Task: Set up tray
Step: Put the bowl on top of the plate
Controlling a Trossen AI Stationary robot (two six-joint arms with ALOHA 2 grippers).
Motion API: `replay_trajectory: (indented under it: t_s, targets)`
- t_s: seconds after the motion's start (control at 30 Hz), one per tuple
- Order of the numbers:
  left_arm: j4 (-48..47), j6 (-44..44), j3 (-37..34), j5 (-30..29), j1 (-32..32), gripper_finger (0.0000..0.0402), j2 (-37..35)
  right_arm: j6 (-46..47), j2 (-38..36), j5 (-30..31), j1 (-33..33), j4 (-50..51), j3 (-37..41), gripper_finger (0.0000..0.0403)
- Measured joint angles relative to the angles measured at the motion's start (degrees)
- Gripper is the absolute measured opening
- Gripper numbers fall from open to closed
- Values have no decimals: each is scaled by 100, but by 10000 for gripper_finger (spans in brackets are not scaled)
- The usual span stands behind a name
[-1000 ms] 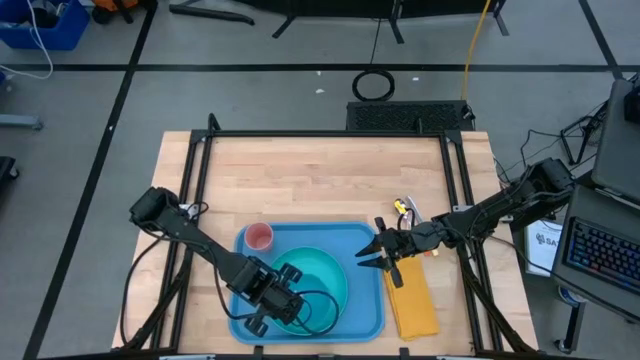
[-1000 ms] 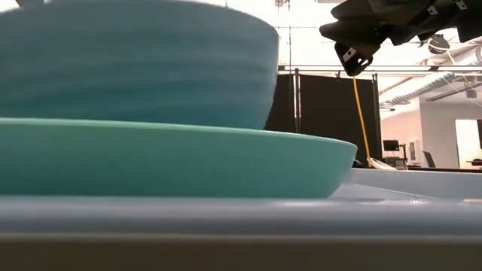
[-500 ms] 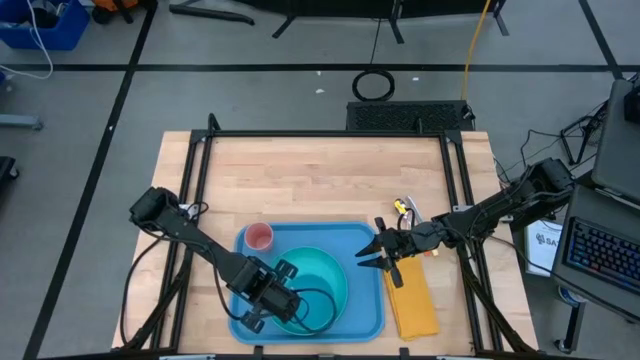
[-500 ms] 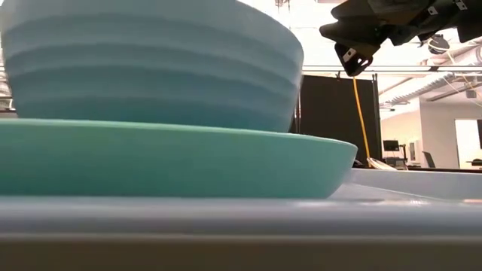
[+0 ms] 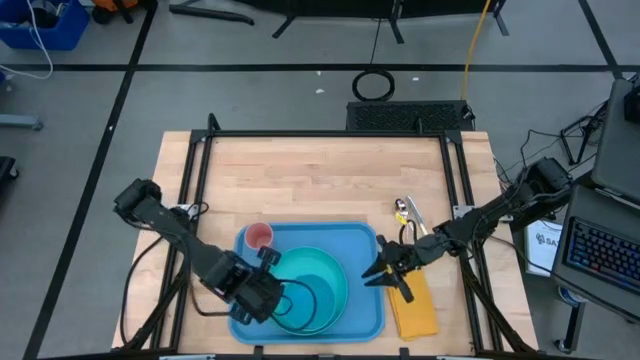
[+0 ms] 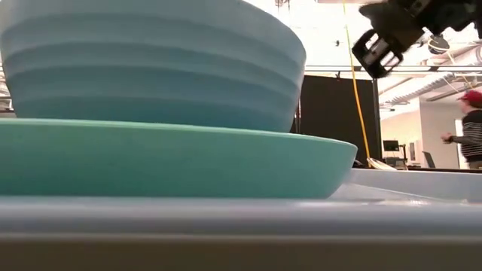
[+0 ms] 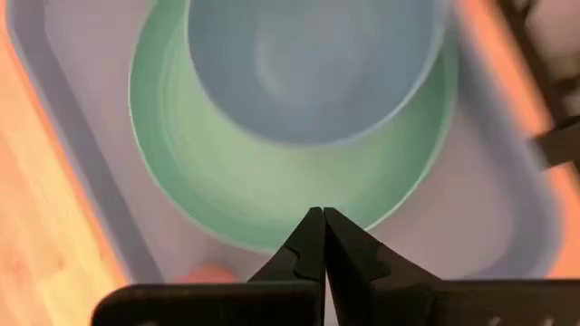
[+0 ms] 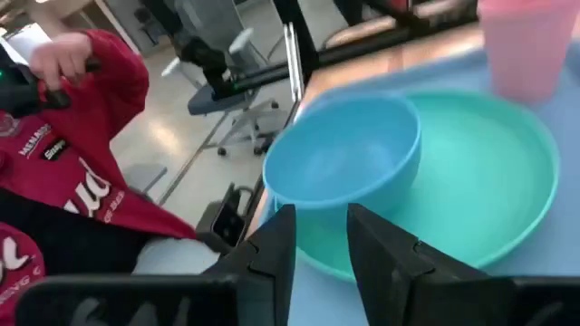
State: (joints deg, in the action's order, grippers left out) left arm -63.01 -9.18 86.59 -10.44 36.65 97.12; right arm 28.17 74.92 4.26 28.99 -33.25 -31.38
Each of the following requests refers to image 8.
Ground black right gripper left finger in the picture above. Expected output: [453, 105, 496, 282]
[203, 203, 298, 326]

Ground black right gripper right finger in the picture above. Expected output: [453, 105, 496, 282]
[346, 202, 516, 326]

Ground teal round plate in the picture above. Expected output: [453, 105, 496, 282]
[294, 89, 561, 284]

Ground pink plastic cup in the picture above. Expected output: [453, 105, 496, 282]
[478, 0, 580, 106]

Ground blue plastic tray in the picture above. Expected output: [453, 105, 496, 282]
[257, 44, 580, 326]

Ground black box device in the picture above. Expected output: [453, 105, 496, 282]
[194, 180, 256, 255]

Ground office chair with white armrests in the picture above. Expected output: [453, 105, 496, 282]
[160, 26, 291, 158]

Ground person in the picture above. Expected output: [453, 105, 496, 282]
[0, 29, 221, 326]

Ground person's hand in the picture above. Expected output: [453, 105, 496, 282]
[27, 32, 94, 91]

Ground black aluminium table frame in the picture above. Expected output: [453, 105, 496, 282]
[271, 0, 481, 103]

